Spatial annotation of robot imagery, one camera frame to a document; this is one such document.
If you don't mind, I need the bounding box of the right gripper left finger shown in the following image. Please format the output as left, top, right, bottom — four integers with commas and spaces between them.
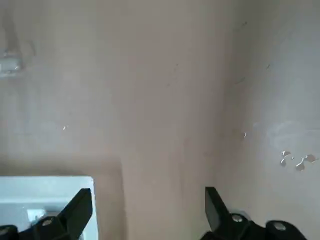
0, 187, 92, 240

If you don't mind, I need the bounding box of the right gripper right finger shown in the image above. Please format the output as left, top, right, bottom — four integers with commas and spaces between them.
199, 186, 307, 240

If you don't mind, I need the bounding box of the white plastic box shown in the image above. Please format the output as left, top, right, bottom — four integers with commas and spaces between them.
0, 175, 100, 240

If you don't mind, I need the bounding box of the clear liquid spill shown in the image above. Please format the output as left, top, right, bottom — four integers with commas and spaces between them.
253, 119, 320, 173

